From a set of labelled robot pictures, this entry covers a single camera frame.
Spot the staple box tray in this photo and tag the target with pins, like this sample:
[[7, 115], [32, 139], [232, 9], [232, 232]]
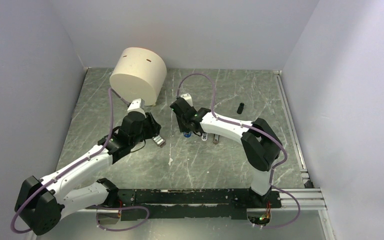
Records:
[[159, 141]]

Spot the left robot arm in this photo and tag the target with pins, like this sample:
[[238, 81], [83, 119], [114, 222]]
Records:
[[43, 202]]

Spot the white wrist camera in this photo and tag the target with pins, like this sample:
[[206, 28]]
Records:
[[188, 98], [137, 106]]

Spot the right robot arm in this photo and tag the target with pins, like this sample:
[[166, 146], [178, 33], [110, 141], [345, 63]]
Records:
[[260, 144]]

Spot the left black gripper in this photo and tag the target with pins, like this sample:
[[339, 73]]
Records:
[[153, 126]]

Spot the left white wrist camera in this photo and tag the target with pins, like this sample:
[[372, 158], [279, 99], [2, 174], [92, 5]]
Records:
[[137, 106]]

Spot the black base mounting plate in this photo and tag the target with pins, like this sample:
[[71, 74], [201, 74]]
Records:
[[233, 203]]

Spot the cream cylindrical container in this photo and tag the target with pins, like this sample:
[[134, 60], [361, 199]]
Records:
[[139, 74]]

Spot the small black cylinder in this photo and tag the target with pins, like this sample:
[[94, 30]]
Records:
[[240, 108]]

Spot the blue stapler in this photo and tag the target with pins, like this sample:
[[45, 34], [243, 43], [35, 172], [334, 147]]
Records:
[[187, 134]]

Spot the light blue small case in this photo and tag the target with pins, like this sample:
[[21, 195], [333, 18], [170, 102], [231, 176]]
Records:
[[204, 137]]

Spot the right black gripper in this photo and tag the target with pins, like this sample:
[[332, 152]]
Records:
[[181, 127]]

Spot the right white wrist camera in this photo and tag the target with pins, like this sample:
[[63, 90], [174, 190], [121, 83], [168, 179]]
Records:
[[188, 98]]

